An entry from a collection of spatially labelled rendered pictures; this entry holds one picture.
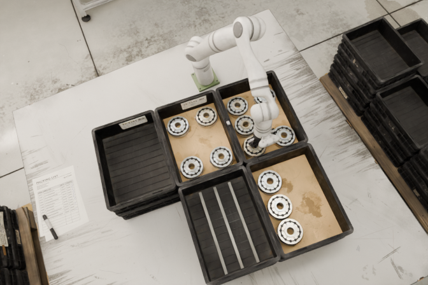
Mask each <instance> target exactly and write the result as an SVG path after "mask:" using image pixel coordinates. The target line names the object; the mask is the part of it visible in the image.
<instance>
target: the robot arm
mask: <svg viewBox="0 0 428 285"><path fill-rule="evenodd" d="M265 31H266V24H265V22H264V21H263V19H261V18H260V17H255V16H252V17H238V18H237V19H236V20H235V21H234V23H233V26H232V27H226V28H222V29H218V30H216V31H214V32H212V33H210V34H209V35H207V36H206V37H205V38H204V39H203V38H201V37H199V36H194V37H192V38H191V39H190V41H189V43H188V45H187V46H186V48H185V51H184V55H185V57H186V59H188V60H189V61H191V63H192V67H193V69H194V72H195V74H196V78H197V80H198V82H199V84H201V85H204V86H206V85H209V84H211V83H212V82H213V80H214V75H213V71H212V68H211V64H210V60H209V58H210V56H211V55H214V54H216V53H220V52H224V51H226V50H228V49H231V48H234V47H235V46H238V50H239V52H240V55H241V58H242V60H243V63H244V65H245V69H246V72H247V75H248V80H249V84H250V89H251V93H252V96H253V97H263V98H265V99H266V100H267V102H262V103H259V104H254V105H253V106H252V107H251V110H250V114H251V116H252V119H253V121H254V122H255V123H254V126H253V137H252V139H247V142H248V144H249V145H250V146H251V147H252V148H253V147H254V148H257V147H258V145H259V148H266V147H268V146H270V145H272V144H274V143H277V142H278V141H279V140H280V137H279V136H278V135H275V134H276V130H275V129H274V128H273V129H272V122H273V120H274V119H276V118H277V117H278V115H279V109H278V106H277V104H276V102H275V100H274V99H273V96H272V94H271V91H270V89H269V86H268V85H269V83H268V77H267V74H266V72H265V69H264V68H263V66H262V64H261V63H260V62H259V61H258V59H257V57H256V56H255V54H254V53H253V51H252V47H251V45H250V42H251V41H258V40H260V39H261V38H262V37H263V35H264V33H265Z"/></svg>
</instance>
